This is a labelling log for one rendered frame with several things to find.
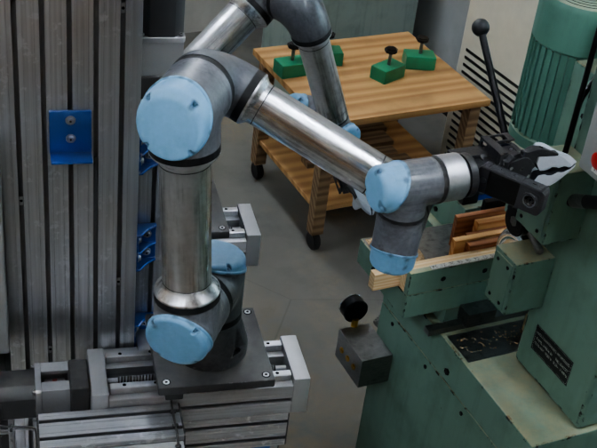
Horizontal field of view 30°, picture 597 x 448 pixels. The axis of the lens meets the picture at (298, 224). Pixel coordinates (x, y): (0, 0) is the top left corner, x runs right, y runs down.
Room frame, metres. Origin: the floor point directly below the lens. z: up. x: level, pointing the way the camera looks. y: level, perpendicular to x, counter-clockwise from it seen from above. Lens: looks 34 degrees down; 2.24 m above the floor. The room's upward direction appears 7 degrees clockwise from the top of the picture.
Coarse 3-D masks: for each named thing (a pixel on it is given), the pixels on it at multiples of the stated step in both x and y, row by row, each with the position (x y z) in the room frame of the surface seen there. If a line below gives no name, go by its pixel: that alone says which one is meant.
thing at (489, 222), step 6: (492, 216) 2.03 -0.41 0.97; (498, 216) 2.04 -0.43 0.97; (504, 216) 2.04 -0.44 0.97; (474, 222) 2.01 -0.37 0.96; (480, 222) 2.00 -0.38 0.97; (486, 222) 2.01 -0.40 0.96; (492, 222) 2.02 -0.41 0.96; (498, 222) 2.02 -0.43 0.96; (504, 222) 2.03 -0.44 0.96; (474, 228) 2.01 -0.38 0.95; (480, 228) 2.00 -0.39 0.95; (486, 228) 2.01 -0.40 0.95
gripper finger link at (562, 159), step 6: (534, 144) 1.61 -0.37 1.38; (540, 144) 1.61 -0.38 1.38; (546, 156) 1.56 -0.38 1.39; (552, 156) 1.56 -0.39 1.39; (558, 156) 1.57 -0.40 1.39; (564, 156) 1.58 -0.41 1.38; (570, 156) 1.59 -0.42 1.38; (540, 162) 1.55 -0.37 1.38; (546, 162) 1.56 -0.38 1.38; (552, 162) 1.56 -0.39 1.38; (558, 162) 1.57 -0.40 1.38; (564, 162) 1.58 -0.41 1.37; (570, 162) 1.58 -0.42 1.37; (576, 162) 1.60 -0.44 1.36; (540, 168) 1.55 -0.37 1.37; (546, 168) 1.56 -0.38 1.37
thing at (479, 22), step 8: (472, 24) 2.02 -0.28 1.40; (480, 24) 2.01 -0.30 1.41; (488, 24) 2.02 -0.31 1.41; (480, 32) 2.01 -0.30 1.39; (480, 40) 2.00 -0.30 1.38; (488, 48) 1.99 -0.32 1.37; (488, 56) 1.98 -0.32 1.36; (488, 64) 1.97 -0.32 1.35; (488, 72) 1.96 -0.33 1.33; (496, 80) 1.96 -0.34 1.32; (496, 88) 1.94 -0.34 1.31; (496, 96) 1.93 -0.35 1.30; (496, 104) 1.92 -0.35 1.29; (496, 112) 1.92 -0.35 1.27; (504, 120) 1.91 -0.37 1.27; (504, 128) 1.89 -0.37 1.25; (512, 208) 1.79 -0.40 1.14; (512, 216) 1.79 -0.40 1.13; (512, 224) 1.78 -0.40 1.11; (520, 224) 1.76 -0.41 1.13; (512, 232) 1.78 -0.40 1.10; (520, 232) 1.76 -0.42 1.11; (528, 232) 1.76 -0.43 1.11; (536, 240) 1.75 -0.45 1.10; (536, 248) 1.74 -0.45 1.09
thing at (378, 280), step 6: (462, 252) 1.92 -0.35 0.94; (468, 252) 1.92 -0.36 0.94; (474, 252) 1.93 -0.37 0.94; (438, 258) 1.89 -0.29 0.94; (444, 258) 1.89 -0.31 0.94; (372, 270) 1.82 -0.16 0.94; (372, 276) 1.81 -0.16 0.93; (378, 276) 1.81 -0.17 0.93; (384, 276) 1.81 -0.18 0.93; (390, 276) 1.82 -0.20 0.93; (396, 276) 1.83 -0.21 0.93; (372, 282) 1.81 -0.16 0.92; (378, 282) 1.81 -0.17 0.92; (384, 282) 1.81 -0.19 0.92; (390, 282) 1.82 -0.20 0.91; (396, 282) 1.83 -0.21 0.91; (372, 288) 1.80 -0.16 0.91; (378, 288) 1.81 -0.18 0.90; (384, 288) 1.81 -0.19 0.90
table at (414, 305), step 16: (432, 224) 2.12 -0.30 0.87; (448, 224) 2.08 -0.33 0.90; (432, 240) 2.01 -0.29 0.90; (448, 240) 2.02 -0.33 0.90; (368, 256) 1.95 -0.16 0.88; (432, 256) 1.95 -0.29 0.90; (368, 272) 1.94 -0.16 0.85; (400, 288) 1.83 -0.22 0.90; (448, 288) 1.85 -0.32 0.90; (464, 288) 1.86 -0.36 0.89; (480, 288) 1.88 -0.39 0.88; (400, 304) 1.81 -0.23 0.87; (416, 304) 1.81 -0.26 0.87; (432, 304) 1.83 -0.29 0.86; (448, 304) 1.85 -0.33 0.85
